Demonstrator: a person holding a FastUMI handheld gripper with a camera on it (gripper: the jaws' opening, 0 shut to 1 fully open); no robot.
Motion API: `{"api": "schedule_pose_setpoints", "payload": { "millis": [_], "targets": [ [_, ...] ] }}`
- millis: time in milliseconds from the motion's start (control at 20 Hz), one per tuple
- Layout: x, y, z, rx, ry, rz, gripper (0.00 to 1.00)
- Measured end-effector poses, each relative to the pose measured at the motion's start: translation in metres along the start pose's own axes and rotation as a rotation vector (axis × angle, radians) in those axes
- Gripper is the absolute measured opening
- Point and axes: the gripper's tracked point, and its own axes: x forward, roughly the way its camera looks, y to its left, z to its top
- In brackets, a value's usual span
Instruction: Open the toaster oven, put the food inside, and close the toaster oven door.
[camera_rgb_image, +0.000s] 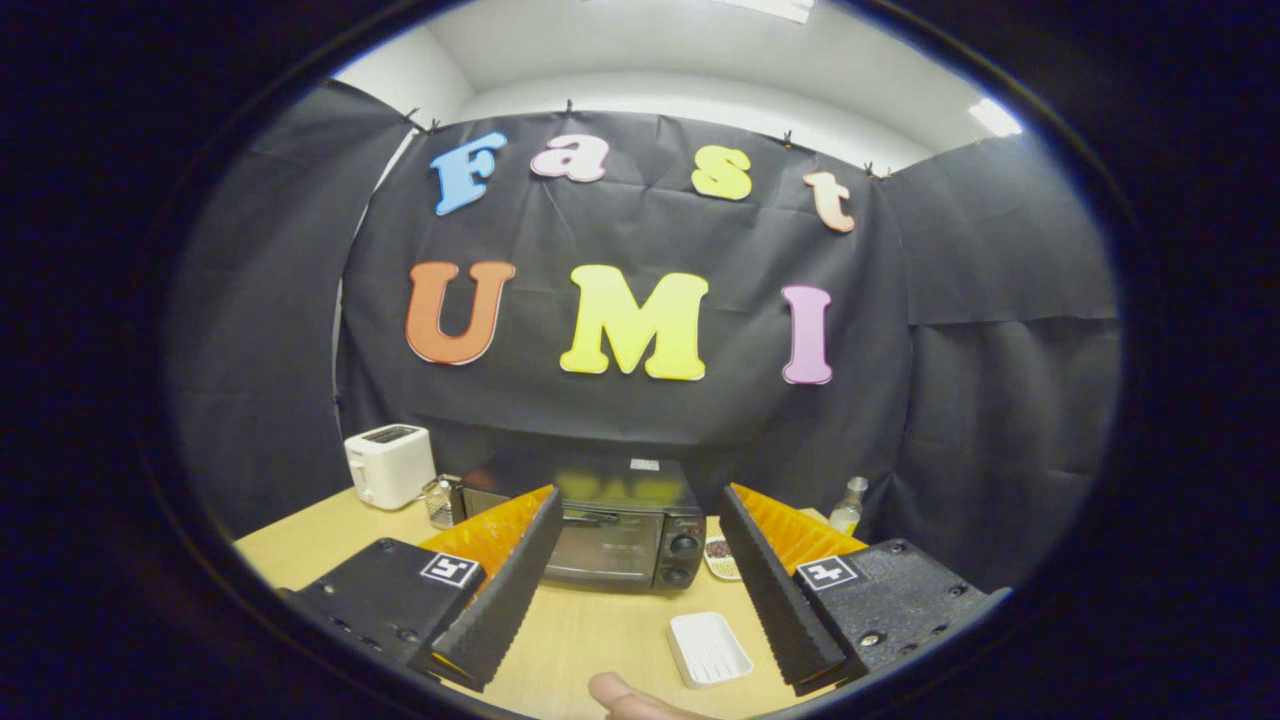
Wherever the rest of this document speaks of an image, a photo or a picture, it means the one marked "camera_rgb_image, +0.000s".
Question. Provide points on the ceiling light panel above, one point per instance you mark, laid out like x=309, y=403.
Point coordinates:
x=995, y=117
x=770, y=8

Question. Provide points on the small white ridged tray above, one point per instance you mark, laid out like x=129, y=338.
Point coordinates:
x=710, y=650

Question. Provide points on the clear bottle with yellow label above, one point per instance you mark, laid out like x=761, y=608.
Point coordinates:
x=848, y=515

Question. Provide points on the white divided dish of grains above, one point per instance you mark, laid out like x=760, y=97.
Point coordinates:
x=718, y=550

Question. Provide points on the black toaster oven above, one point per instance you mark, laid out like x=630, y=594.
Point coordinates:
x=620, y=545

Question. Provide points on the white bread toaster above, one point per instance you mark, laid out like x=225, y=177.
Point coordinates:
x=390, y=470

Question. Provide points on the black backdrop cloth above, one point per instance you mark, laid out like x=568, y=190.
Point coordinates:
x=650, y=230

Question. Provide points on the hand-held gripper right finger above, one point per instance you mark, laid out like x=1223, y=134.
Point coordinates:
x=775, y=590

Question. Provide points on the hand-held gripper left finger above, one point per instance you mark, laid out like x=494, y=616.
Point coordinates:
x=510, y=590

